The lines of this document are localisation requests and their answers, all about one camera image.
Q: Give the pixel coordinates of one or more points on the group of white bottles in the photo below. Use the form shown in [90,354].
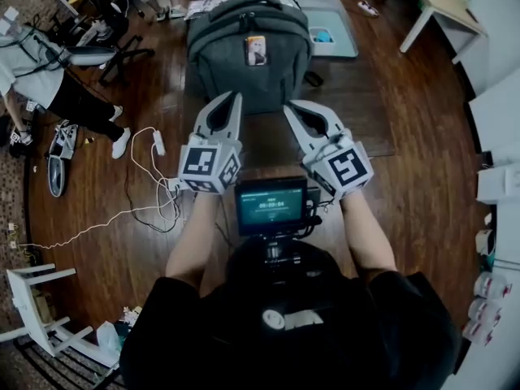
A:
[487,307]

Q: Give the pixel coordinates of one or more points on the white plastic bag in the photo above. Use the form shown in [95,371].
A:
[109,339]

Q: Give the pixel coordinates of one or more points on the person's right forearm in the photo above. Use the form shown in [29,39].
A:
[367,238]

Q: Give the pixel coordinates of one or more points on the black chest monitor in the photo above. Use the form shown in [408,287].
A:
[270,207]

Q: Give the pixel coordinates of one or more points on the white bin with blue item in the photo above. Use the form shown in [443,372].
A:
[323,39]

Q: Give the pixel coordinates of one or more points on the black monitor mount rig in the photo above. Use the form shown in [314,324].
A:
[280,252]

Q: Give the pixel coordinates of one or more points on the person's black shirt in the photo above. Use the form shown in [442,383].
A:
[292,331]

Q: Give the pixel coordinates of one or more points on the photo card tag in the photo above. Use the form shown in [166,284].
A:
[256,51]

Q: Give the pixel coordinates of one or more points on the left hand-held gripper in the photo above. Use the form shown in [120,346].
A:
[203,165]

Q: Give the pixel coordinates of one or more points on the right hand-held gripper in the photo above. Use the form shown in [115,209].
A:
[345,169]

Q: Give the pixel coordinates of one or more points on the grey backpack bag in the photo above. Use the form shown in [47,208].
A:
[227,67]

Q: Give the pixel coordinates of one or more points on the printed paper sheets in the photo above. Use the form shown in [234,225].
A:
[219,0]

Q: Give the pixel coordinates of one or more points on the white wooden stool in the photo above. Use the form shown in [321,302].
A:
[36,319]

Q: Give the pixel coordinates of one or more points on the white shelf unit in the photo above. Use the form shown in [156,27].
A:
[503,136]

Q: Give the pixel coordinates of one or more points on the spare hand-held gripper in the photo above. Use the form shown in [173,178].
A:
[61,157]

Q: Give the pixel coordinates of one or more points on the light wooden desk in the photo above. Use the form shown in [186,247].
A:
[443,2]

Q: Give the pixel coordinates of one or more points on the person's left forearm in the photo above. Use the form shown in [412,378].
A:
[191,238]

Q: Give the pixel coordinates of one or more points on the white box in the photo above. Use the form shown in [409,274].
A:
[497,183]

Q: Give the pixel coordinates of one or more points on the black office chair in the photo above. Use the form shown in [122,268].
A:
[118,51]

